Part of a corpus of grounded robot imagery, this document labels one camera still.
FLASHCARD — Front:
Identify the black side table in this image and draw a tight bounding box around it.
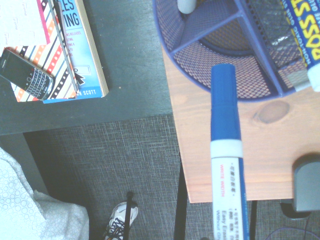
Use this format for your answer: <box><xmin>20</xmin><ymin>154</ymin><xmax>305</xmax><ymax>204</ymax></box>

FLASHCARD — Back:
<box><xmin>0</xmin><ymin>0</ymin><xmax>174</xmax><ymax>194</ymax></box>

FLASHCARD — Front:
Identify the blue mesh desk holder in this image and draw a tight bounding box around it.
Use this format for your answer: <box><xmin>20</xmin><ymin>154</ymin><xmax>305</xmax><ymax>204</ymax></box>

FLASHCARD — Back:
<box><xmin>151</xmin><ymin>0</ymin><xmax>320</xmax><ymax>104</ymax></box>

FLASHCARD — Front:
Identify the white round-tipped item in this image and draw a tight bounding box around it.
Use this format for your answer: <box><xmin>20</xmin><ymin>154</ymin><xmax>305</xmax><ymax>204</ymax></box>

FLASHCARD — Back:
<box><xmin>177</xmin><ymin>0</ymin><xmax>198</xmax><ymax>14</ymax></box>

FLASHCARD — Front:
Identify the thin black rod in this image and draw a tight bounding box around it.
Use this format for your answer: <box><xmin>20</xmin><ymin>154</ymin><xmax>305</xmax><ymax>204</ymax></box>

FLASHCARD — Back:
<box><xmin>123</xmin><ymin>191</ymin><xmax>135</xmax><ymax>240</ymax></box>

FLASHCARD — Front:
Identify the blue paperback book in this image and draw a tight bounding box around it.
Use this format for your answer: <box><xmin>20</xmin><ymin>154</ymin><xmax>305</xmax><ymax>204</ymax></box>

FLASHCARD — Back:
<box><xmin>42</xmin><ymin>0</ymin><xmax>110</xmax><ymax>105</ymax></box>

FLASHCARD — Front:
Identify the striped dotted notebook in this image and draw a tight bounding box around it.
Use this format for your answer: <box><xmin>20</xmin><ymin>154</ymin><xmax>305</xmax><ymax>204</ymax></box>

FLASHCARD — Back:
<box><xmin>9</xmin><ymin>0</ymin><xmax>80</xmax><ymax>103</ymax></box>

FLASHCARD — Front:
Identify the white marker with blue cap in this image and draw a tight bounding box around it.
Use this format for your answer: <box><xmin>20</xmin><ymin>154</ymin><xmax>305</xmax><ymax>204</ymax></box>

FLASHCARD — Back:
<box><xmin>210</xmin><ymin>63</ymin><xmax>251</xmax><ymax>240</ymax></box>

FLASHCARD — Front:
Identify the blue and yellow glue stick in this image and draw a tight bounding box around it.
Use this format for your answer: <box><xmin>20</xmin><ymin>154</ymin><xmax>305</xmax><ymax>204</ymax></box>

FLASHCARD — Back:
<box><xmin>280</xmin><ymin>0</ymin><xmax>320</xmax><ymax>93</ymax></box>

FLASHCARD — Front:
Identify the black keypad phone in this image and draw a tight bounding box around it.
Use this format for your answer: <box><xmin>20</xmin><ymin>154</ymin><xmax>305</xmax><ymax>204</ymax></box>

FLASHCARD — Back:
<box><xmin>0</xmin><ymin>47</ymin><xmax>57</xmax><ymax>102</ymax></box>

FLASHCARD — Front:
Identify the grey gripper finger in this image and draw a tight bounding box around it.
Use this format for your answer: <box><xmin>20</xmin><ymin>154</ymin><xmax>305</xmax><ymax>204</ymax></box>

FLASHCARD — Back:
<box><xmin>291</xmin><ymin>153</ymin><xmax>320</xmax><ymax>213</ymax></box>

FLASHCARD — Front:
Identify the white and black sneaker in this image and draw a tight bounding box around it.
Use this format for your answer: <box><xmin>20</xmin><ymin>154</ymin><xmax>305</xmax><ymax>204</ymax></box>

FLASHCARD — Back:
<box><xmin>103</xmin><ymin>200</ymin><xmax>139</xmax><ymax>240</ymax></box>

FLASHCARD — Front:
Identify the white patterned cloth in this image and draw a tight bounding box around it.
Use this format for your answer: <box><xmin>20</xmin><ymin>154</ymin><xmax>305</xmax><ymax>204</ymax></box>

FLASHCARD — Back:
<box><xmin>0</xmin><ymin>146</ymin><xmax>90</xmax><ymax>240</ymax></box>

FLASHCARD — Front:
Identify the black wooden-table leg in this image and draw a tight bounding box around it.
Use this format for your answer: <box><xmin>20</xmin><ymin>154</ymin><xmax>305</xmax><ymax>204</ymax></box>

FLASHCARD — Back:
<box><xmin>173</xmin><ymin>157</ymin><xmax>189</xmax><ymax>240</ymax></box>
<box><xmin>249</xmin><ymin>199</ymin><xmax>259</xmax><ymax>240</ymax></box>

